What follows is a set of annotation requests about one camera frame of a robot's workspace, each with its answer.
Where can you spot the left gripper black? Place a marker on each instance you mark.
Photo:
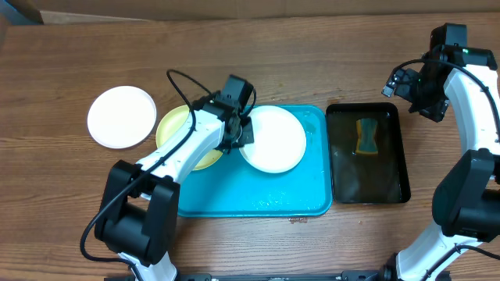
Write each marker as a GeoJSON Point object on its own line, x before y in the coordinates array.
{"type": "Point", "coordinates": [248, 137]}

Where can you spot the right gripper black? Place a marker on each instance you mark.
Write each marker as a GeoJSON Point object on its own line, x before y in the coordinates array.
{"type": "Point", "coordinates": [403, 87]}

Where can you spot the white plate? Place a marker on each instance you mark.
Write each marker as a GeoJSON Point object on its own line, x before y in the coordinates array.
{"type": "Point", "coordinates": [121, 117]}
{"type": "Point", "coordinates": [279, 140]}

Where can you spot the yellow plate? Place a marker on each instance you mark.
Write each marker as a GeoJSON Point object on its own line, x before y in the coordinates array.
{"type": "Point", "coordinates": [170, 124]}

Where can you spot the green yellow sponge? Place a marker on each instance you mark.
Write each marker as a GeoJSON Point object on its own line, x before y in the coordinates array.
{"type": "Point", "coordinates": [366, 130]}

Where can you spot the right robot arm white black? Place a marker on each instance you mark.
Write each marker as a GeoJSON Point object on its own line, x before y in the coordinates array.
{"type": "Point", "coordinates": [465, 212]}

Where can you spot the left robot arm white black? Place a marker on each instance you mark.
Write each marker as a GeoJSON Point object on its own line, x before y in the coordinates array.
{"type": "Point", "coordinates": [138, 213]}

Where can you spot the teal plastic tray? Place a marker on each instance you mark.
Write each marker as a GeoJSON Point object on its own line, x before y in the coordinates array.
{"type": "Point", "coordinates": [232, 188]}

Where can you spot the black water tray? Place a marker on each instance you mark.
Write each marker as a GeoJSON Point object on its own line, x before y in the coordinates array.
{"type": "Point", "coordinates": [367, 179]}

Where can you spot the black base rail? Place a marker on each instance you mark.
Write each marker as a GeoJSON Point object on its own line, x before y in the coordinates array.
{"type": "Point", "coordinates": [355, 275]}

